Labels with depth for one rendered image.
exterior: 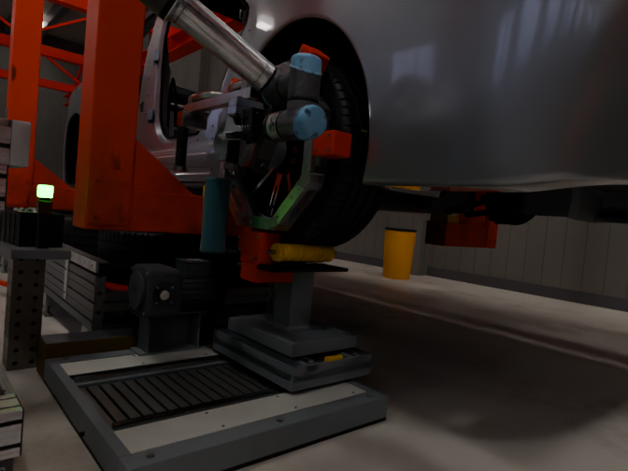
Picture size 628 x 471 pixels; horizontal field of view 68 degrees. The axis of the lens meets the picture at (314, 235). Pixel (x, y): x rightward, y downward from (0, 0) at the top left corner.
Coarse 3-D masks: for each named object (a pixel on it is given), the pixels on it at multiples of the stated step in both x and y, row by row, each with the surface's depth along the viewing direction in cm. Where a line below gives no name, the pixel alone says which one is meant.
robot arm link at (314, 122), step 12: (288, 108) 107; (300, 108) 105; (312, 108) 104; (276, 120) 111; (288, 120) 107; (300, 120) 104; (312, 120) 104; (324, 120) 107; (288, 132) 108; (300, 132) 105; (312, 132) 105
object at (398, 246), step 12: (396, 228) 535; (384, 240) 552; (396, 240) 536; (408, 240) 537; (384, 252) 550; (396, 252) 537; (408, 252) 539; (384, 264) 549; (396, 264) 538; (408, 264) 542; (384, 276) 548; (396, 276) 539; (408, 276) 546
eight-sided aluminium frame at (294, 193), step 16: (288, 64) 148; (320, 96) 143; (304, 144) 140; (304, 160) 140; (320, 160) 141; (224, 176) 176; (304, 176) 139; (320, 176) 140; (240, 192) 175; (304, 192) 141; (240, 208) 168; (288, 208) 145; (304, 208) 148; (240, 224) 165; (256, 224) 158; (272, 224) 150; (288, 224) 151
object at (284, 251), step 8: (272, 248) 152; (280, 248) 149; (288, 248) 151; (296, 248) 153; (304, 248) 156; (312, 248) 158; (320, 248) 161; (328, 248) 163; (272, 256) 152; (280, 256) 149; (288, 256) 151; (296, 256) 153; (304, 256) 155; (312, 256) 158; (320, 256) 160; (328, 256) 163
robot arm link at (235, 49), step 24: (144, 0) 101; (168, 0) 101; (192, 0) 104; (192, 24) 106; (216, 24) 107; (216, 48) 109; (240, 48) 110; (240, 72) 113; (264, 72) 114; (264, 96) 121
